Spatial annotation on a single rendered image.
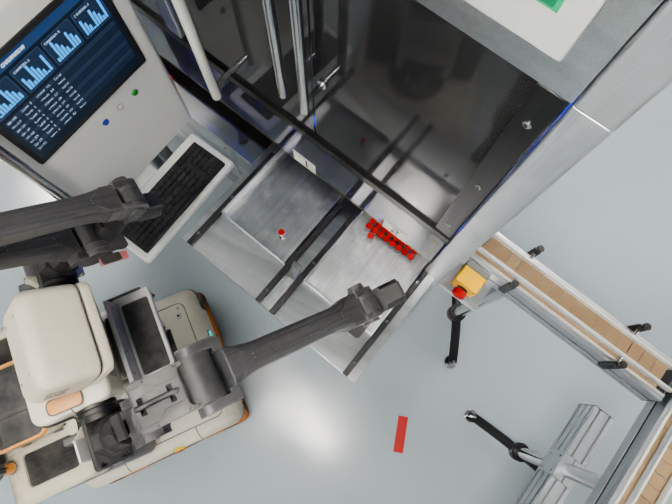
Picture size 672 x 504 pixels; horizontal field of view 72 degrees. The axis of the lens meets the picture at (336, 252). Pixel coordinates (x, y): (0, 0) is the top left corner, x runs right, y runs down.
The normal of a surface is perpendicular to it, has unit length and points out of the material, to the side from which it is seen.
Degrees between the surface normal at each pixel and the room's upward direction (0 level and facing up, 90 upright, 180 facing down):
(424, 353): 0
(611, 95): 90
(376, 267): 0
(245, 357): 36
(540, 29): 90
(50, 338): 42
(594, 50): 90
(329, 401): 0
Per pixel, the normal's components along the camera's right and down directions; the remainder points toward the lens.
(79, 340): 0.62, -0.46
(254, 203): 0.01, -0.25
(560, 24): -0.63, 0.75
